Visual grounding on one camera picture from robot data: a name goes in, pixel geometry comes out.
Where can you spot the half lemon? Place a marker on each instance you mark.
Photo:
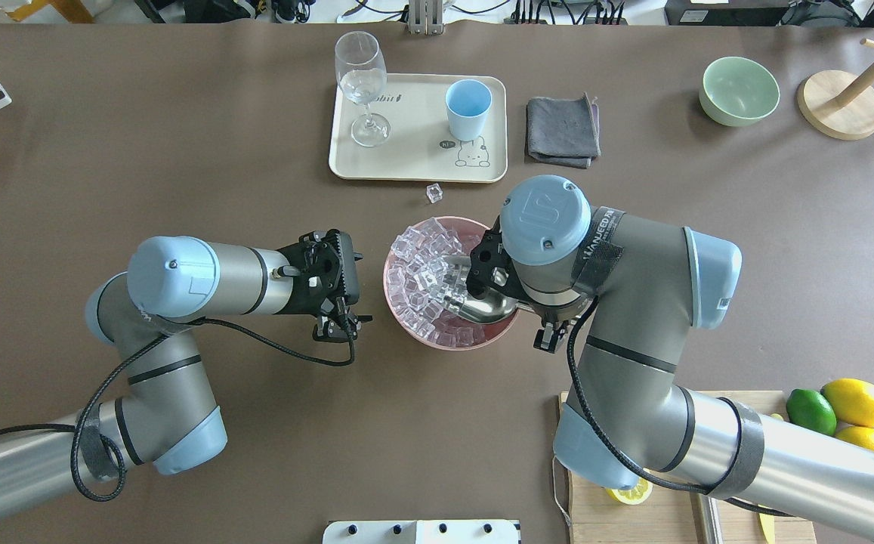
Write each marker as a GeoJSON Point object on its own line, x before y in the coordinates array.
{"type": "Point", "coordinates": [639, 493]}

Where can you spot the whole lemon upper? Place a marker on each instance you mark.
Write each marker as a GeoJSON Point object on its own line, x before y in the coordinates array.
{"type": "Point", "coordinates": [852, 400]}

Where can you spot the green bowl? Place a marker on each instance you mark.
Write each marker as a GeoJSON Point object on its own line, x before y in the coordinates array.
{"type": "Point", "coordinates": [738, 92]}

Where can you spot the bamboo cutting board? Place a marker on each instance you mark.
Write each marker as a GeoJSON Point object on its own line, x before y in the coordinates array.
{"type": "Point", "coordinates": [671, 516]}

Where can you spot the light blue cup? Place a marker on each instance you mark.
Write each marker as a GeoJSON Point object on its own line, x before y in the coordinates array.
{"type": "Point", "coordinates": [468, 103]}

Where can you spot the cream rabbit tray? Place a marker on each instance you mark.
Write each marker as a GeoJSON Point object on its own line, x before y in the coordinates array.
{"type": "Point", "coordinates": [421, 147]}

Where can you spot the clear wine glass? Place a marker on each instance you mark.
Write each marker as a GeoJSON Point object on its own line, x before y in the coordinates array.
{"type": "Point", "coordinates": [361, 76]}

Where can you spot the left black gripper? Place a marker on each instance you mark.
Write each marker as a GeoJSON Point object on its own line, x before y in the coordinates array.
{"type": "Point", "coordinates": [297, 301]}

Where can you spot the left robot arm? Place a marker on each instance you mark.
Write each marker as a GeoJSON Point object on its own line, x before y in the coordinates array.
{"type": "Point", "coordinates": [156, 407]}

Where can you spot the green lime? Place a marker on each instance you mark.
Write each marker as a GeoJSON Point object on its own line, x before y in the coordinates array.
{"type": "Point", "coordinates": [811, 410]}

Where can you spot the stray clear ice cube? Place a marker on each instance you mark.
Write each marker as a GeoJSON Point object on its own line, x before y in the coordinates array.
{"type": "Point", "coordinates": [434, 193]}

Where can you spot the whole lemon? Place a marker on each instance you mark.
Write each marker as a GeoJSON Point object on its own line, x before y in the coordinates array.
{"type": "Point", "coordinates": [857, 435]}
{"type": "Point", "coordinates": [852, 400]}

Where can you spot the grey folded cloth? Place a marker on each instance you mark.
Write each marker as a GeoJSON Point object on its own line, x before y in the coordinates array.
{"type": "Point", "coordinates": [564, 132]}

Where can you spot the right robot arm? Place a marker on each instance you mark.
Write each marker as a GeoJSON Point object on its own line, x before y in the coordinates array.
{"type": "Point", "coordinates": [625, 292]}

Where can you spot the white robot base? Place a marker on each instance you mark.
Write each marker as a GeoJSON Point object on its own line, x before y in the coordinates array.
{"type": "Point", "coordinates": [424, 531]}

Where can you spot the whole lemon lower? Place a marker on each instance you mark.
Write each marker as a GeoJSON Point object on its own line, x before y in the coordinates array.
{"type": "Point", "coordinates": [857, 435]}

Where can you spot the clear ice cubes pile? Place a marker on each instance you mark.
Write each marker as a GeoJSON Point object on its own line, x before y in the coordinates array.
{"type": "Point", "coordinates": [429, 279]}

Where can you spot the steel ice scoop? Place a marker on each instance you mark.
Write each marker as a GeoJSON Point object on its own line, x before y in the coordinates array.
{"type": "Point", "coordinates": [454, 296]}

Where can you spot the wooden cup tree stand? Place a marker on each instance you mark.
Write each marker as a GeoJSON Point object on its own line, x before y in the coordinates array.
{"type": "Point", "coordinates": [838, 103]}

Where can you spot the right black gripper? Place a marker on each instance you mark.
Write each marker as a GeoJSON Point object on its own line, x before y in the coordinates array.
{"type": "Point", "coordinates": [491, 278]}

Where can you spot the pink bowl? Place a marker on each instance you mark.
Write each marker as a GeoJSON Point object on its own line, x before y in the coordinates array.
{"type": "Point", "coordinates": [452, 336]}

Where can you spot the steel muddler black tip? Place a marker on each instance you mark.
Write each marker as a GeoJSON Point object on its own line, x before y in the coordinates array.
{"type": "Point", "coordinates": [709, 519]}

